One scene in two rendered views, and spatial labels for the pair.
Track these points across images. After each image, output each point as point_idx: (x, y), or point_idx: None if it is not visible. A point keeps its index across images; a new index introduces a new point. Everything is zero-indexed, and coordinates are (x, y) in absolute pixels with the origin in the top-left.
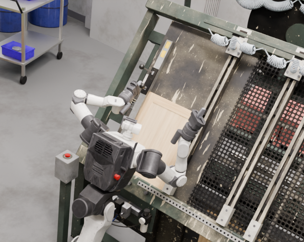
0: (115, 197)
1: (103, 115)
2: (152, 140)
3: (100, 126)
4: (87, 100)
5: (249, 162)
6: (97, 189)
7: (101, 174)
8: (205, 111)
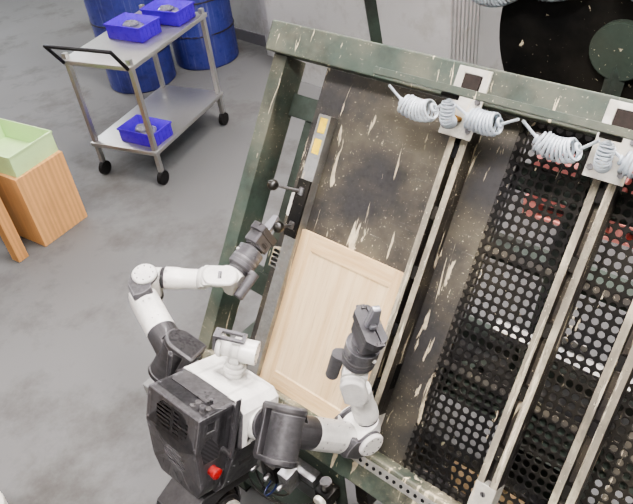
0: None
1: None
2: (319, 332)
3: (169, 358)
4: (163, 283)
5: (523, 387)
6: None
7: (182, 467)
8: (413, 271)
